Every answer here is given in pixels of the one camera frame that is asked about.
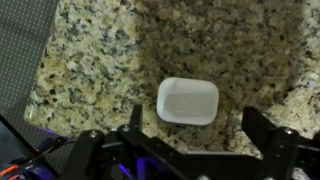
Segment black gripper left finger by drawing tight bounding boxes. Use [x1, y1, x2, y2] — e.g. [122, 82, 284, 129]
[117, 103, 158, 148]

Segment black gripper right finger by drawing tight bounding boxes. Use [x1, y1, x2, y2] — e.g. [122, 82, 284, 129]
[240, 106, 299, 158]

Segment white earbuds case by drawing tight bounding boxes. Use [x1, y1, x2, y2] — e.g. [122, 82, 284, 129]
[155, 76, 220, 127]

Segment granite kitchen counter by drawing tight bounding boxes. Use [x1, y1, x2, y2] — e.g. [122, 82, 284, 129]
[23, 0, 320, 180]

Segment red and orange cables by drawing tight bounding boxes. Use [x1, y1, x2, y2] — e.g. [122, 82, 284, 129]
[0, 135, 69, 180]

